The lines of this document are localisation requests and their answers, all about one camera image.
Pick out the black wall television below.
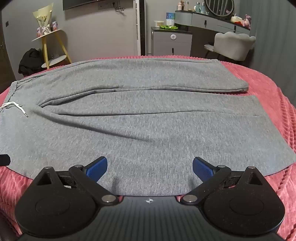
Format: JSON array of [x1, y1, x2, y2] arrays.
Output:
[[62, 0, 98, 11]]

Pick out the black cloth heap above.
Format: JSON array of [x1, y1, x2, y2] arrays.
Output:
[[18, 48, 48, 76]]

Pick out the grey bedside cabinet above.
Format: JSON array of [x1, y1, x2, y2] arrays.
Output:
[[151, 26, 193, 56]]

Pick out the wall power socket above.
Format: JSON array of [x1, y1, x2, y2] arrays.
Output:
[[97, 2, 118, 10]]

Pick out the round black framed mirror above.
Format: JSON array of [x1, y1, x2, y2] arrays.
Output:
[[205, 0, 234, 17]]

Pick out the yellow legged side table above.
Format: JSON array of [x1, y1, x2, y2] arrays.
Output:
[[31, 29, 72, 69]]

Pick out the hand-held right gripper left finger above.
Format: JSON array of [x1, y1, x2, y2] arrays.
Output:
[[35, 156, 116, 206]]

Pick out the grey pants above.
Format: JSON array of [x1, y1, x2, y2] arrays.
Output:
[[0, 58, 296, 196]]

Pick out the white tower air conditioner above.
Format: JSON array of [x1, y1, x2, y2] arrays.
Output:
[[135, 0, 147, 56]]

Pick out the pink plush toy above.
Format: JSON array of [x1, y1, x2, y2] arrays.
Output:
[[242, 14, 252, 29]]

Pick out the cream wrapped flower bouquet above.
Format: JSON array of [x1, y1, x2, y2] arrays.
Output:
[[32, 6, 54, 36]]

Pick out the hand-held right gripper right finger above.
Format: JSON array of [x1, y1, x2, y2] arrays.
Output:
[[180, 156, 263, 205]]

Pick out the pink ribbed blanket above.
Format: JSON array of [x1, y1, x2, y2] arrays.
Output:
[[0, 54, 296, 241]]

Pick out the grey dressing table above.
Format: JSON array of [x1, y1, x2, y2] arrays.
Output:
[[175, 10, 251, 57]]

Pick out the grey shell back chair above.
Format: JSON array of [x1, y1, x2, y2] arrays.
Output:
[[204, 32, 257, 62]]

